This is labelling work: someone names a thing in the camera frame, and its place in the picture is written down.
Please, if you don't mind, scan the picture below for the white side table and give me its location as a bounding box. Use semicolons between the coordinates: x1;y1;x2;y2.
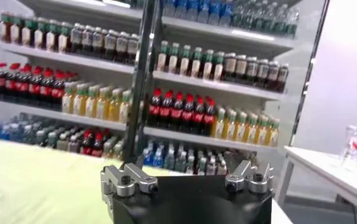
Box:
277;145;357;224

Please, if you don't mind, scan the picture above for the light green polo shirt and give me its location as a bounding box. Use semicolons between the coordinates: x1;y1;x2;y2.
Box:
0;137;179;224

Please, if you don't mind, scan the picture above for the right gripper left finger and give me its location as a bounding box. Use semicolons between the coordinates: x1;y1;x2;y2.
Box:
100;162;159;198

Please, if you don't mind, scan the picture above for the dark tea bottle green cap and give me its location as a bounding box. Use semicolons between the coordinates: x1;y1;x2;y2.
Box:
46;20;59;52
156;40;170;72
179;44;192;76
21;16;35;47
167;42;181;74
213;51;225;82
10;14;23;45
33;18;47;49
58;22;72;54
190;46;203;78
0;12;12;43
201;48;215;80

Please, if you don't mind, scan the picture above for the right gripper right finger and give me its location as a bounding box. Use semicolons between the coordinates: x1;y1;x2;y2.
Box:
224;159;276;195

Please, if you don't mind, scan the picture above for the clear greenish water bottle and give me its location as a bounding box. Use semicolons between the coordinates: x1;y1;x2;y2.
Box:
243;0;255;31
232;0;244;29
274;4;286;37
264;2;276;35
285;6;299;38
254;1;265;33

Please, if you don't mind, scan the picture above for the yellow tea bottle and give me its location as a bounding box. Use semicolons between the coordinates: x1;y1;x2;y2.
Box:
73;83;87;116
223;109;238;140
119;90;133;124
95;87;111;121
61;82;75;114
256;114;269;145
245;113;259;144
266;117;281;147
234;111;248;142
85;85;99;118
212;107;227;138
108;88;122;122

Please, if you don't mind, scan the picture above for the dark bottle beige label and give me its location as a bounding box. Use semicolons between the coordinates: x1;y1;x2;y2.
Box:
235;54;248;84
223;52;237;82

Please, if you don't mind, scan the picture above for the white beverage display cabinet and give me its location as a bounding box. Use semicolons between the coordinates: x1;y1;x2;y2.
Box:
0;0;150;162
141;0;307;183

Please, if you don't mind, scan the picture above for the blue water bottle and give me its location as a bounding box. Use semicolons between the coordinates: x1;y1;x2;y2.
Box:
162;0;176;18
186;0;199;21
175;0;187;19
220;0;234;27
143;142;154;167
209;0;221;26
152;145;164;168
198;0;210;24

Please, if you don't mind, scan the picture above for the dark bottle blue-white label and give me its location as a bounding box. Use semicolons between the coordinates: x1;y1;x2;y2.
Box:
277;63;289;93
92;27;105;58
266;60;280;91
81;25;94;57
103;29;117;61
126;33;140;65
245;56;258;86
256;58;269;88
70;23;83;55
115;31;130;63

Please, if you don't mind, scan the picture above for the glass cabinet door black frame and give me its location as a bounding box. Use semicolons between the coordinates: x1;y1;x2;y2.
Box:
288;0;331;146

